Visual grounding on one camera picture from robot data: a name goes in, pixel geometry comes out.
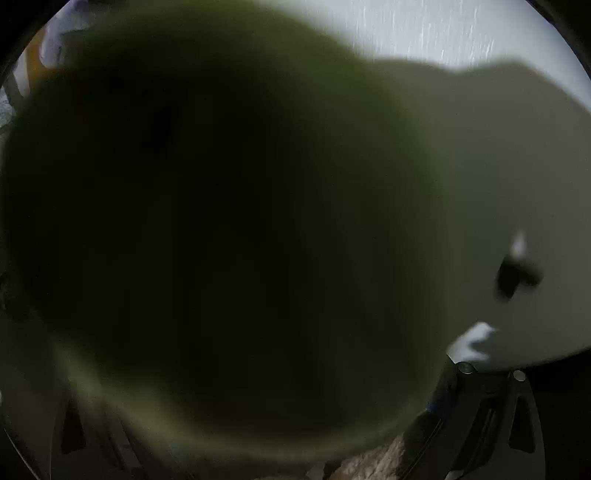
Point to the green avocado plush toy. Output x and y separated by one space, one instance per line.
226 229

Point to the purple plush toy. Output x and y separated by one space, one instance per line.
73 17

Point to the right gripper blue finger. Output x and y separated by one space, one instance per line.
477 425

